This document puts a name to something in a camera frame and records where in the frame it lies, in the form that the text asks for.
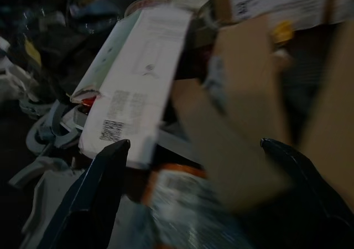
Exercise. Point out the black plastic bag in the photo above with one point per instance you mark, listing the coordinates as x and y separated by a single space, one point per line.
61 44

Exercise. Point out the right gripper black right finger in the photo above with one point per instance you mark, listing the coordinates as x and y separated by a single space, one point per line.
312 199

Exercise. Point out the yellow bottle cap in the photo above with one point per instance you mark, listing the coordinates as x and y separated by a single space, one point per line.
282 31

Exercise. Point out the brown cardboard piece with label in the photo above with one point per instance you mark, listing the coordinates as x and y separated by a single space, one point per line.
243 108

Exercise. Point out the long white carton box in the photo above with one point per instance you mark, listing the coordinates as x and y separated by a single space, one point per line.
138 80

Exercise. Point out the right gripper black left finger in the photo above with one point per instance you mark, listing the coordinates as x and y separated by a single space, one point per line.
88 199

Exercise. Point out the plastic packet with barcode label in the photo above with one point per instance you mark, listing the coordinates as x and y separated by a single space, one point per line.
188 204

